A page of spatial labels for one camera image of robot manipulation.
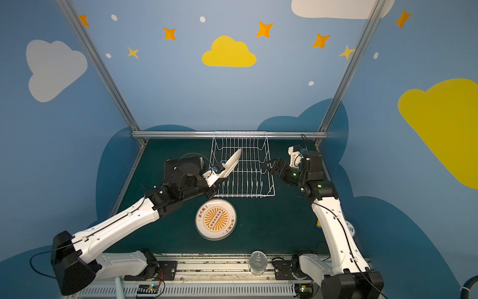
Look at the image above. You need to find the black square plate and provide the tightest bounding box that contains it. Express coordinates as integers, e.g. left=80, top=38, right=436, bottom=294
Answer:
left=164, top=156, right=205, bottom=180

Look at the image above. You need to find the white round plate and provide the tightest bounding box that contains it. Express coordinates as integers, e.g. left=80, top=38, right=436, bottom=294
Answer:
left=217, top=148, right=242, bottom=178
left=195, top=199, right=237, bottom=241

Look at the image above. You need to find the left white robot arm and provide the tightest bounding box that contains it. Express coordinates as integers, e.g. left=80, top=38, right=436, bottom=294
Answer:
left=51, top=156, right=228, bottom=296

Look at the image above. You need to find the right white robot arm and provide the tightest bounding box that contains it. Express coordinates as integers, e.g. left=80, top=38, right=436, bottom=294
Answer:
left=266, top=149, right=385, bottom=299

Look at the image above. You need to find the left circuit board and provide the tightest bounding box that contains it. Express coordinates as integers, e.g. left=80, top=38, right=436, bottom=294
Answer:
left=135, top=284, right=160, bottom=299

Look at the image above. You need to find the circuit board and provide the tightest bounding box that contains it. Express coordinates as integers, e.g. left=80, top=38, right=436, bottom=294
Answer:
left=294, top=284, right=314, bottom=299
left=135, top=284, right=160, bottom=299

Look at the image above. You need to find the right circuit board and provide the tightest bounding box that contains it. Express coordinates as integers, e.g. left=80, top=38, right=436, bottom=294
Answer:
left=294, top=284, right=314, bottom=299

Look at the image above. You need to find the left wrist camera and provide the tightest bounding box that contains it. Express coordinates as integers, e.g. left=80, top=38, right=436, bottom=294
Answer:
left=202, top=166, right=225, bottom=187

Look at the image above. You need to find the white wire dish rack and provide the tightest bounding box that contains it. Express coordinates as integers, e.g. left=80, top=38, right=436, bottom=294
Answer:
left=210, top=132, right=275, bottom=198

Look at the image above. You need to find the aluminium frame rail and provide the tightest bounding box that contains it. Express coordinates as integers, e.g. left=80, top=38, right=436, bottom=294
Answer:
left=131, top=131, right=327, bottom=140

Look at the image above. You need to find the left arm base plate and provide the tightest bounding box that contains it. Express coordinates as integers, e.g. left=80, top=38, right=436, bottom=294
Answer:
left=124, top=261, right=178, bottom=281

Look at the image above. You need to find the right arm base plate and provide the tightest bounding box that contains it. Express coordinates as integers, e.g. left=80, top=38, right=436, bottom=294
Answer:
left=271, top=255, right=327, bottom=282

